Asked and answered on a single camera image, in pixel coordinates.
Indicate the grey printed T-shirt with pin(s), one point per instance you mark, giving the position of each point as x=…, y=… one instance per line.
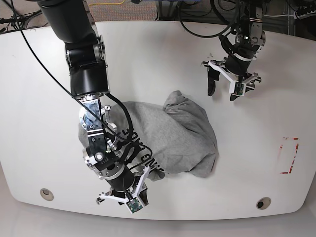
x=176, y=138

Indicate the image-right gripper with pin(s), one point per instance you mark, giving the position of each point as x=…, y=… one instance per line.
x=234, y=69

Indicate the white power strip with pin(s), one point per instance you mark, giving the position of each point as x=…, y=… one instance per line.
x=305, y=11

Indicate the black tripod legs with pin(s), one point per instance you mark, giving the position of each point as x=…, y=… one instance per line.
x=12, y=18

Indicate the black robot arm image-left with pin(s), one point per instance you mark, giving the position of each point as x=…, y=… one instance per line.
x=108, y=154

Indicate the left table cable grommet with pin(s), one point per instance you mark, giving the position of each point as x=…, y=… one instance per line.
x=46, y=194

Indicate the table cable grommet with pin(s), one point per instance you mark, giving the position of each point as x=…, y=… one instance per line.
x=263, y=203
x=46, y=194

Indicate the grey metal frame leg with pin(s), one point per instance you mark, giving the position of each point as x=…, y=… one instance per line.
x=167, y=9

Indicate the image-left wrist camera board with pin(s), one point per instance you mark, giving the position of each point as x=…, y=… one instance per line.
x=134, y=205

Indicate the red tape rectangle marking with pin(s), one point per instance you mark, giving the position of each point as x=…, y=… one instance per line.
x=287, y=154

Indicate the right table cable grommet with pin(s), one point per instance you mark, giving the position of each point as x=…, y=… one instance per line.
x=263, y=203

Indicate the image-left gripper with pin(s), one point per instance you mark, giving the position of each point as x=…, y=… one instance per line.
x=126, y=187

